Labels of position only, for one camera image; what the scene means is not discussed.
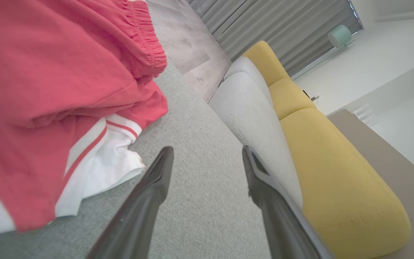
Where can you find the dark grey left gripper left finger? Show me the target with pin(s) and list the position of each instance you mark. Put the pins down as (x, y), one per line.
(138, 216)

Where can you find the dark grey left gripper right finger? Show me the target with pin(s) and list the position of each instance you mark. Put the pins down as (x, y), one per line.
(282, 223)

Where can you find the red basketball jersey white trim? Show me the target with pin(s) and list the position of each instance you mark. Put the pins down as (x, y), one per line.
(23, 172)

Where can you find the yellow sofa back cushion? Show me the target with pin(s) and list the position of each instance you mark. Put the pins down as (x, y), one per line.
(264, 61)
(289, 97)
(336, 180)

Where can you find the large grey sofa ottoman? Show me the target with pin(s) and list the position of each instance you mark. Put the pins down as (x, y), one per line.
(199, 151)

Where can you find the grey sofa seat cushion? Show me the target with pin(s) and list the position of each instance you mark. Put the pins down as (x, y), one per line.
(250, 115)
(248, 68)

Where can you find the taupe panel behind sofa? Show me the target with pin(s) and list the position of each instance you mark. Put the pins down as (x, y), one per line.
(401, 172)

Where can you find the white slatted rack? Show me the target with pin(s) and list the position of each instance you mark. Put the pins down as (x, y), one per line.
(364, 113)

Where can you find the mint green lamp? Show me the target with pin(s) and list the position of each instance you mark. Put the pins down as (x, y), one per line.
(340, 36)

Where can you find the grey pleated curtain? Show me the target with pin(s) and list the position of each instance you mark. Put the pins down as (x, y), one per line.
(282, 25)

